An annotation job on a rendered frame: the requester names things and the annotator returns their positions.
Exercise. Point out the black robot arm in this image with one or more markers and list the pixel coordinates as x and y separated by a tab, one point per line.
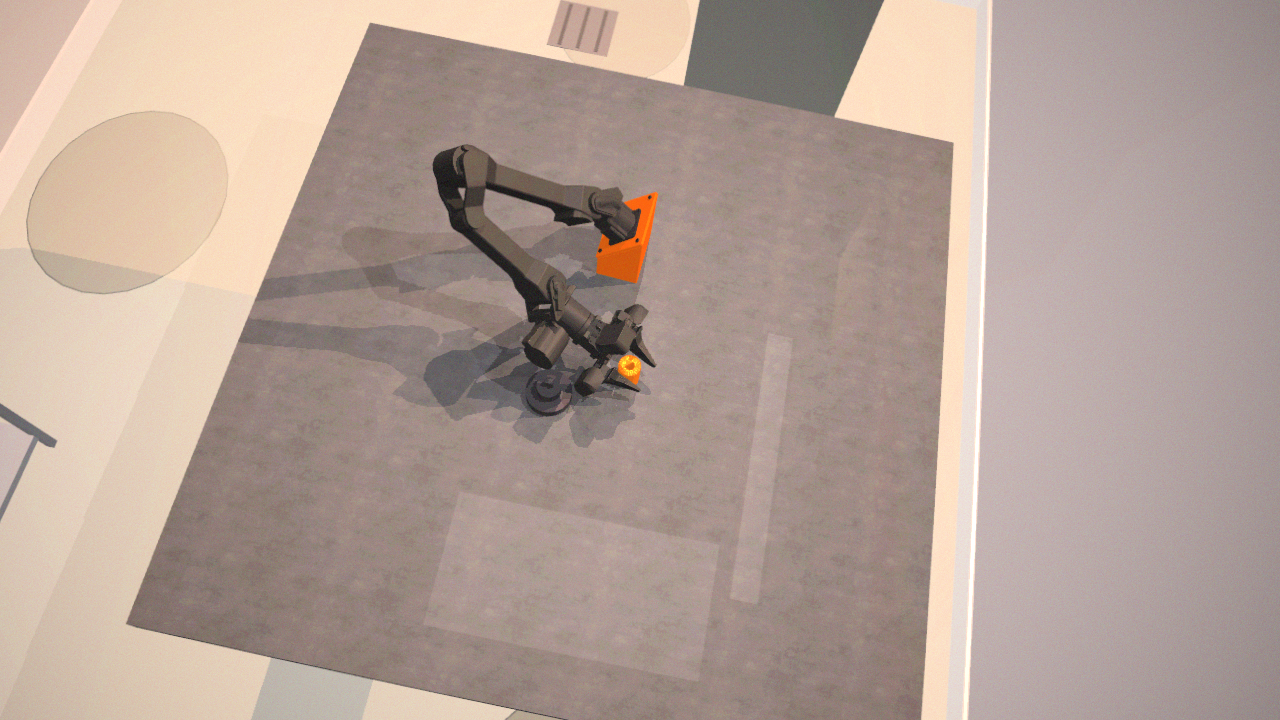
539	283

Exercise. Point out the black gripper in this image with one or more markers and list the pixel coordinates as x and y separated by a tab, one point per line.
591	378

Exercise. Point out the orange tapered knob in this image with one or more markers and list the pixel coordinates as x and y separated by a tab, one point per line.
630	366

